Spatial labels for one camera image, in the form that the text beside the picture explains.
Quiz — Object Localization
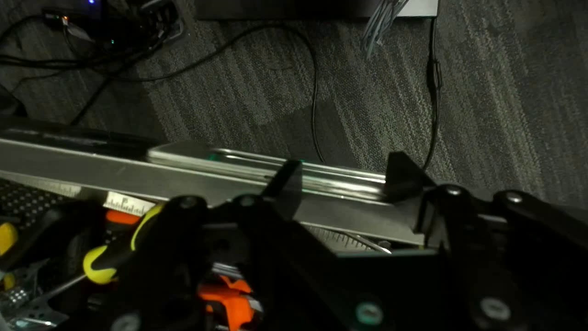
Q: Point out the black yellow screwdriver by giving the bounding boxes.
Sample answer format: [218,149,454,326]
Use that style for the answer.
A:
[31,205,161,311]

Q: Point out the black floor cable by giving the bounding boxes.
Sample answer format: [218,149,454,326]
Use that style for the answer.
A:
[69,22,325,166]

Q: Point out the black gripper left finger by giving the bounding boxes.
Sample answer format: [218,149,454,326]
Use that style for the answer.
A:
[108,160,343,331]

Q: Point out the orange handled pliers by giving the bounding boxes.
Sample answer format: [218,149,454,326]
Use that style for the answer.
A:
[198,276,262,331]

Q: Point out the black vertical cable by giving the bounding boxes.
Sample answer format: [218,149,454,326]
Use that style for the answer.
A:
[420,17,442,173]

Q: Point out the grey metal tool drawer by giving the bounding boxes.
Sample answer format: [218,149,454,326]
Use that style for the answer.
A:
[0,125,430,331]

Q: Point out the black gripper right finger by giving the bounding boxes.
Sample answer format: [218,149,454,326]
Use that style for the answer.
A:
[384,153,588,331]

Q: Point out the cable bundle top left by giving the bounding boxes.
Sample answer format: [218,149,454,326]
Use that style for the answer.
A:
[0,0,185,85]

